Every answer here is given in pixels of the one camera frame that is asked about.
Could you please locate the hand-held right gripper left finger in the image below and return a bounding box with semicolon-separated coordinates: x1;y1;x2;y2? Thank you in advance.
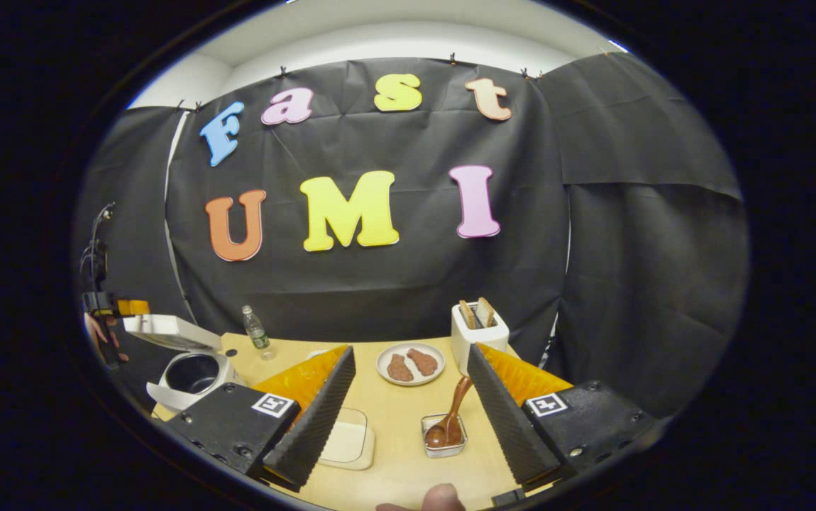
156;346;357;494

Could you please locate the clear water bottle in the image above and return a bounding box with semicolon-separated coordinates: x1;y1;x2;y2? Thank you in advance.
241;305;275;361

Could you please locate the white round plate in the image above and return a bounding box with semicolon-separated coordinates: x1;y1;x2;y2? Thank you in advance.
376;343;446;387

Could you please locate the clear container of rice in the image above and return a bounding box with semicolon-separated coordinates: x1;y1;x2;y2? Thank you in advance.
319;407;376;471

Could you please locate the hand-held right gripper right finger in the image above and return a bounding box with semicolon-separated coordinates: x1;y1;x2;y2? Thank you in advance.
466;343;671;494

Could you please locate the brown wooden spoon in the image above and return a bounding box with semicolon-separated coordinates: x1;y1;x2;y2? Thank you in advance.
424;376;474;449

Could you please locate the white rice cooker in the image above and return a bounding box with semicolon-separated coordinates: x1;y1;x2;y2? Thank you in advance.
123;314;246;414

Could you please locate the white toaster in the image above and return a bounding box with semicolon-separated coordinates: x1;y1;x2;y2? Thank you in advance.
451;302;510;377

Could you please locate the black backdrop cloth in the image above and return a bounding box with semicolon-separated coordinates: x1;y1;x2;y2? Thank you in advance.
71;51;749;419

